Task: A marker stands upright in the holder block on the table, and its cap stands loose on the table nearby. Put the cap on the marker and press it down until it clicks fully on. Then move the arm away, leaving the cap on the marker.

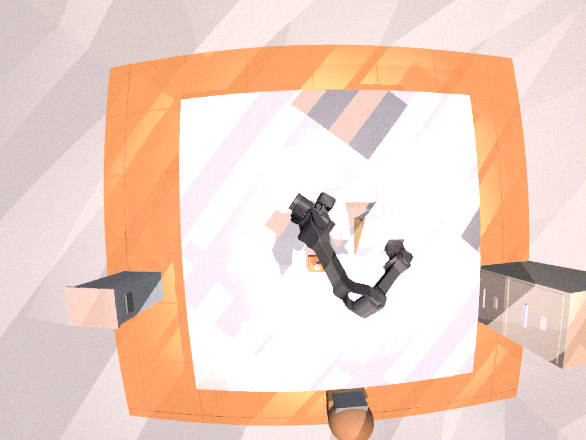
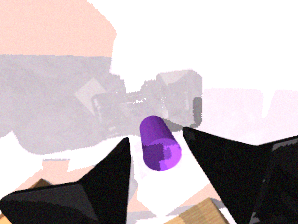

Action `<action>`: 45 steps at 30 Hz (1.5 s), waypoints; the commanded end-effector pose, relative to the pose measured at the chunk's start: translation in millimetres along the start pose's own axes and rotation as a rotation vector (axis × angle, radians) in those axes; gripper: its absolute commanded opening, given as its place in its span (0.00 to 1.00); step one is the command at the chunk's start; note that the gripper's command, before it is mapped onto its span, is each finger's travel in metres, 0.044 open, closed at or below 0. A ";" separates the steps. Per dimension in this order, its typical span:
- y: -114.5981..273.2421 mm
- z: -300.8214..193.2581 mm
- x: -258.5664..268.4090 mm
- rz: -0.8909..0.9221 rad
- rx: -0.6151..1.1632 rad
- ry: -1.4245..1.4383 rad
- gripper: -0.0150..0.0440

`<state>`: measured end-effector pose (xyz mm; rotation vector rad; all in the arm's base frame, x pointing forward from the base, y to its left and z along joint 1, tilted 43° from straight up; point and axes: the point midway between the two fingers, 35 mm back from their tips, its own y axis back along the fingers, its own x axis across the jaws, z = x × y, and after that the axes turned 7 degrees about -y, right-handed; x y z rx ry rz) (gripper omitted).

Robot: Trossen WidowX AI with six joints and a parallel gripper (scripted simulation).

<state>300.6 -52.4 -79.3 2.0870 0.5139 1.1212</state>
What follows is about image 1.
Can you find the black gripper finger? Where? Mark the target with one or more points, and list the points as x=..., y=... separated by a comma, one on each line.
x=327, y=210

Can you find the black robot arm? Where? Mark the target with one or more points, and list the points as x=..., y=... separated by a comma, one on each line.
x=315, y=227

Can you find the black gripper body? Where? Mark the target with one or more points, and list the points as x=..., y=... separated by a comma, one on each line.
x=324, y=200

